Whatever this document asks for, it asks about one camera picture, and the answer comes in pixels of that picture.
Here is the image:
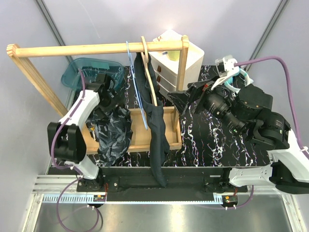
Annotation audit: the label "teal plastic basin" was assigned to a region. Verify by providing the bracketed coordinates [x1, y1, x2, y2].
[61, 58, 125, 90]

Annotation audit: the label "white drawer cabinet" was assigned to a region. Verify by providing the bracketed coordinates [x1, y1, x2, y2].
[149, 29, 205, 96]

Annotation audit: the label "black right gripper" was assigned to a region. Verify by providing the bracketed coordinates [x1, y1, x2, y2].
[167, 72, 245, 134]

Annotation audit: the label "dark navy shorts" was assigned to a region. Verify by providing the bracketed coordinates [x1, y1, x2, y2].
[134, 53, 170, 187]

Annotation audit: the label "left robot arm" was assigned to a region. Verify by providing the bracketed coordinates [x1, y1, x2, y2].
[47, 74, 152, 191]

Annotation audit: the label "wooden clothes hanger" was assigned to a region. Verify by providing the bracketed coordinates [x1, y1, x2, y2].
[140, 35, 158, 107]

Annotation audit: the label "blue wire hanger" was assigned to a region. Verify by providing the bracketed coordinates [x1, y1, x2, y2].
[125, 40, 149, 131]

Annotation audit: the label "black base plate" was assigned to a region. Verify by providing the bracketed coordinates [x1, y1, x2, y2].
[76, 166, 248, 203]

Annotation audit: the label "wooden clothes rack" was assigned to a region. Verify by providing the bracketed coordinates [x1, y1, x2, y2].
[6, 35, 189, 155]

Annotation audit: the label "patterned dark shorts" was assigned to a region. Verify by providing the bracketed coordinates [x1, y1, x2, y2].
[86, 106, 133, 167]

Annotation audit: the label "black marble pattern mat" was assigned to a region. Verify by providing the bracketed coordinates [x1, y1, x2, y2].
[114, 65, 270, 167]

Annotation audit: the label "yellow cup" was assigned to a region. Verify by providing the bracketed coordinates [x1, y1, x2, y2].
[168, 50, 180, 61]

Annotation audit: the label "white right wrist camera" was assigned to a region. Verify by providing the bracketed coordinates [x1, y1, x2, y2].
[211, 55, 240, 90]

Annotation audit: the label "teal cat ear headphones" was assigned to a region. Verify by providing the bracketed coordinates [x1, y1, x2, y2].
[224, 69, 253, 94]

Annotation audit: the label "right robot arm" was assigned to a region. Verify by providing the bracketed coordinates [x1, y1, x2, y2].
[188, 80, 309, 194]

